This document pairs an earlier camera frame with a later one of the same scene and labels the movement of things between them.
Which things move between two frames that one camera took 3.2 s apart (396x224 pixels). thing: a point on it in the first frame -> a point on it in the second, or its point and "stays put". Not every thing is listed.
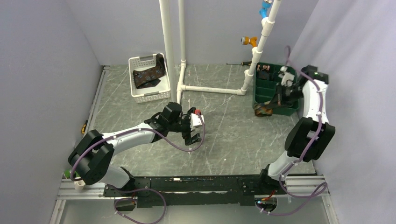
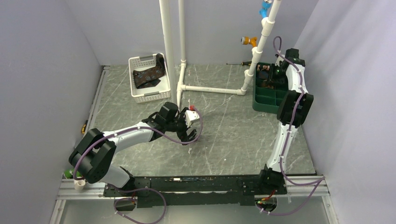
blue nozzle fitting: (266, 4) stays put
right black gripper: (280, 87) -> (273, 81)
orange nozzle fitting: (245, 40) stays put
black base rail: (199, 190) stays put
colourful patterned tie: (263, 109) -> (264, 83)
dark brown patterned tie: (150, 77) stays put
